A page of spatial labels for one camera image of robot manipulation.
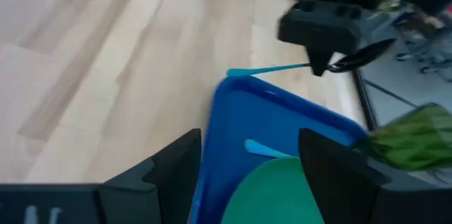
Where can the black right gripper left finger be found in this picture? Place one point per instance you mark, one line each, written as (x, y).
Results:
(141, 203)

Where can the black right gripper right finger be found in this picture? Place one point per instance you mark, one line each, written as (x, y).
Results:
(346, 188)

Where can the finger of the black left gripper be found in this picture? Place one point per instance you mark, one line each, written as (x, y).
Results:
(318, 29)

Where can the green plastic plate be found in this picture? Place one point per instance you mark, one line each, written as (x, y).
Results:
(272, 195)

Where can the green faceted plastic cup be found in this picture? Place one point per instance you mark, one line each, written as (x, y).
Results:
(413, 139)

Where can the blue plastic tray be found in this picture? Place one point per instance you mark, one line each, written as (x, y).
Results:
(254, 114)

